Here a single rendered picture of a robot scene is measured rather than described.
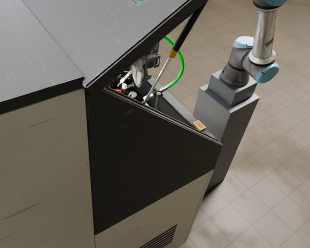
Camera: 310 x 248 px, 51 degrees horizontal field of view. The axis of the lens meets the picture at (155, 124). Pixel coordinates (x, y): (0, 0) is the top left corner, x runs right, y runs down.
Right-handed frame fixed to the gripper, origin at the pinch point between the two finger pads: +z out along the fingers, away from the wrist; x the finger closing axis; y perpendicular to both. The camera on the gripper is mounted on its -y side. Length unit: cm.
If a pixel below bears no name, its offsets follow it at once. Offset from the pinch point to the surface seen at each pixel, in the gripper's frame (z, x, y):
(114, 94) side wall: -31, -32, -29
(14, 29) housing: -39, -10, -42
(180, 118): 18.4, -9.9, 17.8
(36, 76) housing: -39, -28, -45
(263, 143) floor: 111, 0, 131
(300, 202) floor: 111, -52, 112
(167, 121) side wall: -14.1, -32.6, -11.4
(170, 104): 16.1, -2.2, 17.9
